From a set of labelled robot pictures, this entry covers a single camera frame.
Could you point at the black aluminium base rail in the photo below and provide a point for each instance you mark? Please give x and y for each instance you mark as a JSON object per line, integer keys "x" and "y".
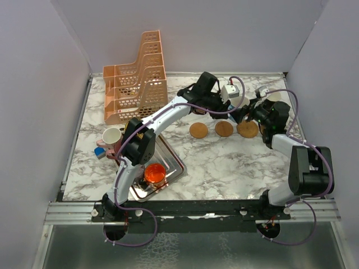
{"x": 198, "y": 216}

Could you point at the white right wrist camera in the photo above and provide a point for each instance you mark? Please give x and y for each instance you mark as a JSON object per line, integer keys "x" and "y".
{"x": 261, "y": 92}

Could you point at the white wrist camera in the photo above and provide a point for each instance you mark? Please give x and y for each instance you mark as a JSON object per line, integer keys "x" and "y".
{"x": 229, "y": 91}
{"x": 261, "y": 92}

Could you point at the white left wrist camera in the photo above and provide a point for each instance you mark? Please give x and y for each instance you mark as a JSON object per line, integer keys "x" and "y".
{"x": 229, "y": 91}

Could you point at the white cup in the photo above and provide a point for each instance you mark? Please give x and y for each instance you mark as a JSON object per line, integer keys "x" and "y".
{"x": 274, "y": 96}

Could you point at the blue sponge block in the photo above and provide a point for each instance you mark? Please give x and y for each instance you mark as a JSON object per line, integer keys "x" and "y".
{"x": 99, "y": 152}

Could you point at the orange metallic cup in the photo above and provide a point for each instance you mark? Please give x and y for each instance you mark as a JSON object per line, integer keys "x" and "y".
{"x": 155, "y": 175}

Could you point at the white blue mug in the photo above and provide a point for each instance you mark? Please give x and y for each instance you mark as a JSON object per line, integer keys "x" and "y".
{"x": 238, "y": 107}

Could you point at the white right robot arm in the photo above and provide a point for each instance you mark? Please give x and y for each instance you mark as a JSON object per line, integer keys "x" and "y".
{"x": 310, "y": 168}

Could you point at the white pink mug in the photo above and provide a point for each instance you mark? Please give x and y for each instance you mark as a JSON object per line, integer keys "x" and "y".
{"x": 109, "y": 138}

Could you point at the light brown wooden coaster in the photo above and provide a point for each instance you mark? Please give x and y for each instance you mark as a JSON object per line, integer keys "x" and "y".
{"x": 224, "y": 129}

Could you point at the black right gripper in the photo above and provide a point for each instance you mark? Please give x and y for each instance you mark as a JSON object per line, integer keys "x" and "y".
{"x": 239, "y": 114}

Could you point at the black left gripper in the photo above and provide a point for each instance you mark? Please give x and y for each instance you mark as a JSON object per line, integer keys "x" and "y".
{"x": 220, "y": 106}

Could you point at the pink maroon mug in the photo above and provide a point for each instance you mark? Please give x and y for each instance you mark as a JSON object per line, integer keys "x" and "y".
{"x": 112, "y": 153}

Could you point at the peach plastic file organizer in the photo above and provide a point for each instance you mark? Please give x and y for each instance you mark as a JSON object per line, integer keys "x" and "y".
{"x": 137, "y": 89}

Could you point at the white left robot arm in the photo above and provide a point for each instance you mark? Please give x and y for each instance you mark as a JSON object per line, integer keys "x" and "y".
{"x": 138, "y": 144}

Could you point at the dark walnut coaster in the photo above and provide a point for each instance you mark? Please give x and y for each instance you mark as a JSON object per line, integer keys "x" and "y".
{"x": 199, "y": 112}

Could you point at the silver metal tray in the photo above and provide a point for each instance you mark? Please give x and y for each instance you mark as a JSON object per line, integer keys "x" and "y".
{"x": 175, "y": 168}

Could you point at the light beech wooden coaster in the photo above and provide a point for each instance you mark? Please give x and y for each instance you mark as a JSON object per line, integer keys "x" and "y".
{"x": 198, "y": 130}

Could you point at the woven rattan coaster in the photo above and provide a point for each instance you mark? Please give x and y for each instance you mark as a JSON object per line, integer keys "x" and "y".
{"x": 261, "y": 128}
{"x": 247, "y": 129}

